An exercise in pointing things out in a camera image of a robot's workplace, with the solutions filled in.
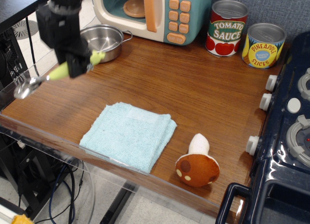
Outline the black table leg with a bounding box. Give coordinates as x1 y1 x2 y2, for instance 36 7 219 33
100 181 137 224

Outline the blue cable under table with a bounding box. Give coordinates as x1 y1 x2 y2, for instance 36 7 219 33
48 164 76 224

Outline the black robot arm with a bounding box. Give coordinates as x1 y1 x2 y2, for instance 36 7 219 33
36 0 92 78

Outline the plush brown mushroom toy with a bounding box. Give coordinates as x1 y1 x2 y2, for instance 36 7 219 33
175 134 220 187

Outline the black cable under table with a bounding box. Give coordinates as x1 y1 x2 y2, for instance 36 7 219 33
36 161 85 224

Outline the small steel pot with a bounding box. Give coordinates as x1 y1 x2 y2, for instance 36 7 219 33
80 24 133 65

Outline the teal toy microwave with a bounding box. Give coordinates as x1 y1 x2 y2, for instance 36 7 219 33
93 0 212 45

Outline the pineapple slices can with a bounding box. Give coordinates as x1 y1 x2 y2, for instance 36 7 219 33
242 23 287 69

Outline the black side desk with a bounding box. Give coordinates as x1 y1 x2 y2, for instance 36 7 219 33
0 0 49 33

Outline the yellow handled metal spoon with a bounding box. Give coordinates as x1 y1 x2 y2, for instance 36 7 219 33
14 50 106 99

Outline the yellow plush object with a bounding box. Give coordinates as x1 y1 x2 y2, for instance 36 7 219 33
11 214 34 224

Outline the dark blue toy stove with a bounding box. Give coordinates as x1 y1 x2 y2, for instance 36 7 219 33
216 32 310 224

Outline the tomato sauce can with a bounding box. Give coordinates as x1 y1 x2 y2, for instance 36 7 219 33
205 0 249 57

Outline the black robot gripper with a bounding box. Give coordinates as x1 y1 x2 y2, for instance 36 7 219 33
36 2 94 78

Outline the clear acrylic table guard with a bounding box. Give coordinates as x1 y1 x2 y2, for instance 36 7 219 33
0 15 220 210

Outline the light blue folded towel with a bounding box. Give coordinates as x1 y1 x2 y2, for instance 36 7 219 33
79 103 177 174

